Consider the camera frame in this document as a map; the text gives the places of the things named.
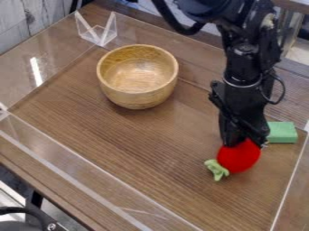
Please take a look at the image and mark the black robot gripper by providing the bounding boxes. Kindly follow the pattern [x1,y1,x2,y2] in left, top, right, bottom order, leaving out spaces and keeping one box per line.
[209,80,270,147]

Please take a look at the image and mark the red plush fruit green leaves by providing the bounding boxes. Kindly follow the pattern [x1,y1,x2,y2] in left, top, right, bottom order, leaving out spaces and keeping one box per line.
[204,139,261,181]

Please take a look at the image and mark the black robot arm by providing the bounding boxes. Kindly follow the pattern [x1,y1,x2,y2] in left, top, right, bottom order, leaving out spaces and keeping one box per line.
[151,0,284,147]

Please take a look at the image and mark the green rectangular block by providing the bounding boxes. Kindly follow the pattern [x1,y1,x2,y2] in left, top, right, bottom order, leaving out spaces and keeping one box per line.
[266,122,299,143]

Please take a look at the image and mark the wooden bowl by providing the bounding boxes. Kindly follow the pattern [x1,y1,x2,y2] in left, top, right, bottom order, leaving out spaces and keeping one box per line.
[97,44,179,110]

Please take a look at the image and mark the metal table leg background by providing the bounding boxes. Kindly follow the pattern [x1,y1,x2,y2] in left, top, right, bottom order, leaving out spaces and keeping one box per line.
[278,8,304,56]

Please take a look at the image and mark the black clamp under table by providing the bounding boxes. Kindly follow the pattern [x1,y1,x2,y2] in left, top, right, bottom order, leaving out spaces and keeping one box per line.
[0,189,68,231]

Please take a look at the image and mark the clear acrylic tray wall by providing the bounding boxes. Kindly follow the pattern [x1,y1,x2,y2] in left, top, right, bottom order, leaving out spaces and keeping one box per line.
[0,105,202,231]

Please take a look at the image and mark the clear acrylic corner bracket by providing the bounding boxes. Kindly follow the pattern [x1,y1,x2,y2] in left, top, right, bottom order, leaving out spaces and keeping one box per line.
[74,11,118,47]

